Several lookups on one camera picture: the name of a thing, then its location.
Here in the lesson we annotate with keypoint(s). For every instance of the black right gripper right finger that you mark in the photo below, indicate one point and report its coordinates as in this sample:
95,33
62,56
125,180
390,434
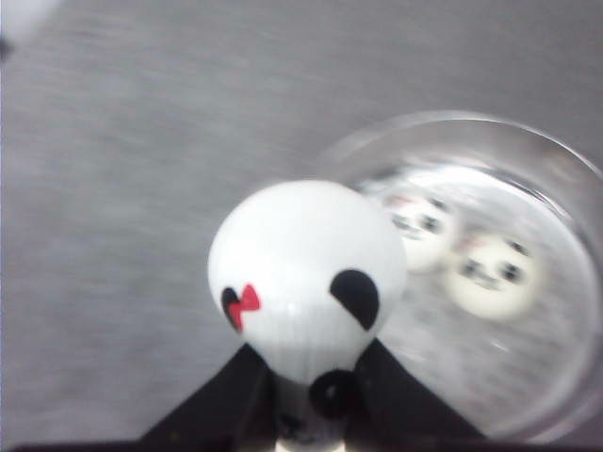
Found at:
390,405

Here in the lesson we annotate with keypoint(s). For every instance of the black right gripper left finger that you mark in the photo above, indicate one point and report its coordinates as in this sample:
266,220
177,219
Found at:
234,406

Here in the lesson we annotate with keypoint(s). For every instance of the panda bun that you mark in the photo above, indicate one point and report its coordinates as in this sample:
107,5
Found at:
306,273
494,276

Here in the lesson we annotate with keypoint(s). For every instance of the stainless steel steamer pot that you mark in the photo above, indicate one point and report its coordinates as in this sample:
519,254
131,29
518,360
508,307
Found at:
536,377

